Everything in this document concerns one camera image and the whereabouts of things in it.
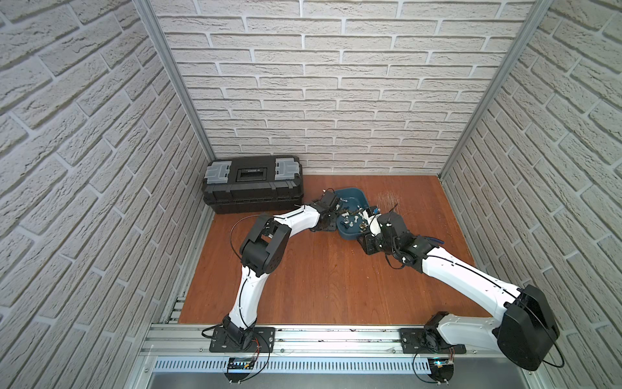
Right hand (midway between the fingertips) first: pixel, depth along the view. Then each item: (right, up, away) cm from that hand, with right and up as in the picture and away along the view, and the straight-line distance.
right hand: (364, 236), depth 83 cm
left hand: (-10, +3, +17) cm, 20 cm away
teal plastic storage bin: (-3, +2, +17) cm, 17 cm away
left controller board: (-40, -38, -12) cm, 57 cm away
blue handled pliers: (+32, -4, +14) cm, 35 cm away
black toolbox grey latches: (-42, +19, +9) cm, 47 cm away
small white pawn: (0, +4, +17) cm, 18 cm away
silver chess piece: (-5, +4, +17) cm, 18 cm away
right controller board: (+20, -37, -14) cm, 45 cm away
